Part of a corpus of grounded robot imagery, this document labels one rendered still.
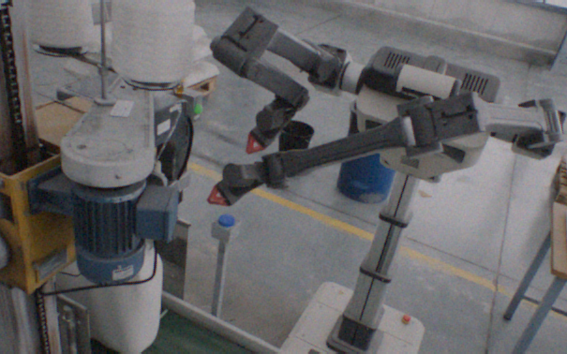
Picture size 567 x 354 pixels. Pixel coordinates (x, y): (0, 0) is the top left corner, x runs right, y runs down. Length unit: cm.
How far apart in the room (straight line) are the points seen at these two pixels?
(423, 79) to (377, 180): 236
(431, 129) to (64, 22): 80
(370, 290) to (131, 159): 127
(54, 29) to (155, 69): 27
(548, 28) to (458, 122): 817
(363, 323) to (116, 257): 124
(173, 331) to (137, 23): 133
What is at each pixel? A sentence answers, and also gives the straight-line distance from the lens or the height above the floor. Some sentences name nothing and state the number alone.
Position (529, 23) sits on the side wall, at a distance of 912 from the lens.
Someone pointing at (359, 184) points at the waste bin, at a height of 14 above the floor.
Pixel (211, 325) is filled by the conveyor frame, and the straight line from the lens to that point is 207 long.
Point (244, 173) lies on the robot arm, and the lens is 117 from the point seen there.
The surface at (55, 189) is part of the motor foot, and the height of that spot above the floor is 130.
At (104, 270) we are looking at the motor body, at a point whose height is 114.
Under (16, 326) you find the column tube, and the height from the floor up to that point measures 88.
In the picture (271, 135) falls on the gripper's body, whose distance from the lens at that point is 145.
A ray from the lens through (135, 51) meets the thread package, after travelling 104.
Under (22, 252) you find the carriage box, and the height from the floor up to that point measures 115.
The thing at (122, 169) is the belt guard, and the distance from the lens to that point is 100.
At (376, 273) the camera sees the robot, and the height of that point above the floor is 69.
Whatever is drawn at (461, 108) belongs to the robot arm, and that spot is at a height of 161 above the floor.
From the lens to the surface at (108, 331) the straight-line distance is 192.
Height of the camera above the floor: 192
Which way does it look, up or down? 30 degrees down
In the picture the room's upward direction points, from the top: 10 degrees clockwise
